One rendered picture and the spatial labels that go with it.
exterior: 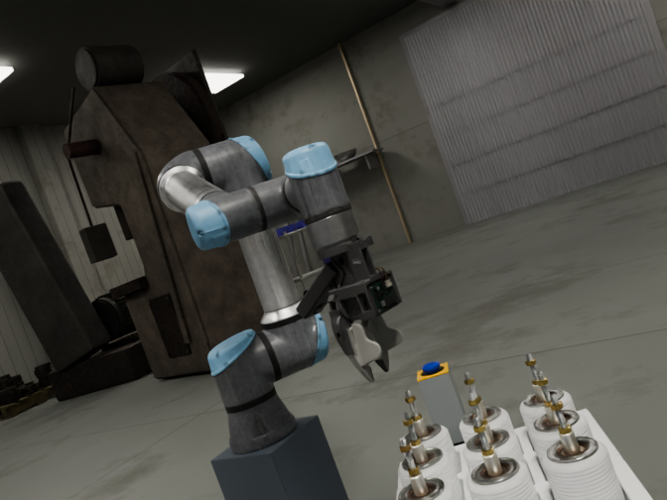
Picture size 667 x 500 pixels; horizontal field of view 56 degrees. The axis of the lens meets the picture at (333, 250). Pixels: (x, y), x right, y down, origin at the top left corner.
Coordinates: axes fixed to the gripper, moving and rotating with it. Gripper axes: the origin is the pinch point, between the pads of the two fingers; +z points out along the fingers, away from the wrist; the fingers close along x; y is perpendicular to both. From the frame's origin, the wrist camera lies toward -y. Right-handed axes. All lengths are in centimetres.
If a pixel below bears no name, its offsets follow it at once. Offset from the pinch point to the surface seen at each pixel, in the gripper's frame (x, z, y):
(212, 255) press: 199, -32, -292
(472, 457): 11.9, 21.3, 3.3
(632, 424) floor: 73, 46, 5
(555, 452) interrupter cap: 11.6, 20.4, 18.3
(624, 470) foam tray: 19.8, 27.8, 23.9
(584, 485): 8.6, 23.9, 22.6
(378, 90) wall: 743, -193, -478
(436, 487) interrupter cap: 1.1, 20.4, 2.9
